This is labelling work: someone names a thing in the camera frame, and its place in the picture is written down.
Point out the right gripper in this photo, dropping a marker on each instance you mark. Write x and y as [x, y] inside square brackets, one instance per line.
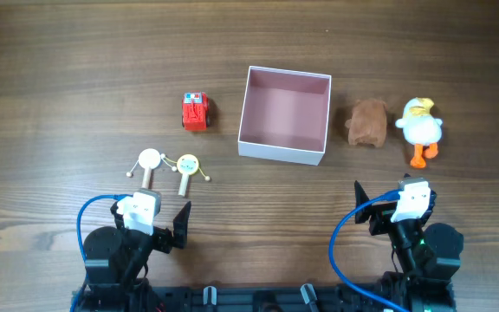
[382, 217]

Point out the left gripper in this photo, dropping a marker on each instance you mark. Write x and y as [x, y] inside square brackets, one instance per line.
[162, 242]

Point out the brown plush bear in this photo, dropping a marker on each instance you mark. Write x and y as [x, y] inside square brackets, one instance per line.
[368, 123]

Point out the white yellow plush duck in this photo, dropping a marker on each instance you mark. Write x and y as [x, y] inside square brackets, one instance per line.
[421, 130]

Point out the red toy fire truck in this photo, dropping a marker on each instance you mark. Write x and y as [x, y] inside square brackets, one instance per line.
[195, 109]

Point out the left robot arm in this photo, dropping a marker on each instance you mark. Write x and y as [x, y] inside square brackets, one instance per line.
[114, 256]

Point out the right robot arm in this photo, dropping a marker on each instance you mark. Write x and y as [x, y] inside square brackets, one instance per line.
[429, 255]

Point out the yellow cat rattle drum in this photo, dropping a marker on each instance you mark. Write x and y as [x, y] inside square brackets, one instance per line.
[187, 165]

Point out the white wooden rattle drum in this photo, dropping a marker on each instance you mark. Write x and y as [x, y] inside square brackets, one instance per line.
[149, 160]

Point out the pink white cardboard box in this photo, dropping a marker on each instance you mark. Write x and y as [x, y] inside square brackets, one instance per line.
[285, 115]

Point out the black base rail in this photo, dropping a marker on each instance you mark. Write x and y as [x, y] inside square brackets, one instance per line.
[301, 298]

